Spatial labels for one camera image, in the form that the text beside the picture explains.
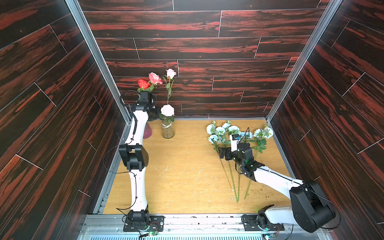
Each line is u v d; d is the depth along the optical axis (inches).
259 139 40.6
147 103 27.6
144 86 36.2
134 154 22.7
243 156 26.2
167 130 41.0
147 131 40.7
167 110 27.2
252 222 29.0
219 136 41.4
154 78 32.4
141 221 25.3
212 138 40.9
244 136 41.4
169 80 35.5
